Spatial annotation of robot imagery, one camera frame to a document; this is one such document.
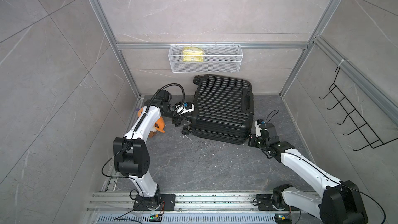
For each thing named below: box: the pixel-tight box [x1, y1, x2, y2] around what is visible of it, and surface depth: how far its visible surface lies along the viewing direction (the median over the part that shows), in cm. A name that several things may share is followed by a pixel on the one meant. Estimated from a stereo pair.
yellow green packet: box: [182, 46, 204, 62], surface depth 90 cm
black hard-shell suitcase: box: [181, 74, 254, 145], surface depth 89 cm
